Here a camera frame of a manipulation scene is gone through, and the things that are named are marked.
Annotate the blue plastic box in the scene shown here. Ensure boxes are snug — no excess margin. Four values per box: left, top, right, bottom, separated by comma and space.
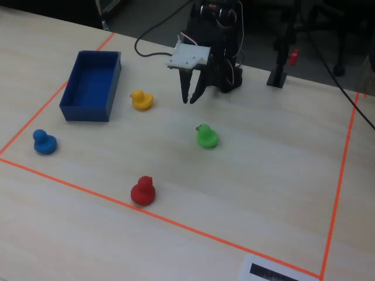
59, 50, 122, 123

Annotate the black camera cable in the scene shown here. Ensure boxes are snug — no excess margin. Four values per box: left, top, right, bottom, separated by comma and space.
134, 0, 196, 58

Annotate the white paper sheet black bar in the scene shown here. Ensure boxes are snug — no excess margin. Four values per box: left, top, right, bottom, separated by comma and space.
238, 253, 320, 281

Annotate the black office chair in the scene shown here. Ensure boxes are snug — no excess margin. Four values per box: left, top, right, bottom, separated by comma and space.
301, 0, 370, 77

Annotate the orange tape strip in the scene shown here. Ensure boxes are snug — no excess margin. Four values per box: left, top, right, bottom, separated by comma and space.
0, 157, 322, 279
0, 32, 115, 156
319, 92, 360, 280

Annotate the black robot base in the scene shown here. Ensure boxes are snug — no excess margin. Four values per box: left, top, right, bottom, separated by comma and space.
216, 66, 244, 94

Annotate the blue rubber duck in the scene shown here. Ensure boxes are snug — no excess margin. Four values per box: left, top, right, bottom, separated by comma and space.
32, 129, 58, 155

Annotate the green rubber duck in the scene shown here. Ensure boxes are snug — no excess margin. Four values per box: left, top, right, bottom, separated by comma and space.
195, 124, 220, 149

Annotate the red rubber duck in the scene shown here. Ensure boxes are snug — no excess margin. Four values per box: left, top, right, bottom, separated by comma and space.
130, 175, 156, 207

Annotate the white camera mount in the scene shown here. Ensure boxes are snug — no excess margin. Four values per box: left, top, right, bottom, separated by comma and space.
163, 40, 212, 71

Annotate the yellow rubber duck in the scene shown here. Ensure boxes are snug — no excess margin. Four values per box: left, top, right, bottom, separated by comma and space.
129, 89, 155, 111

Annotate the thick black cable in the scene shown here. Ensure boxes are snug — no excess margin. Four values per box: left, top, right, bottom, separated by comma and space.
295, 0, 375, 131

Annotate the red white black servo wire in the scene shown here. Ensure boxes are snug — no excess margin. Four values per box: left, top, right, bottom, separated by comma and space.
178, 31, 203, 47

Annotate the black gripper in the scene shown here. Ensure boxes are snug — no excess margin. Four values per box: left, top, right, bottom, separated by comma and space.
178, 16, 229, 105

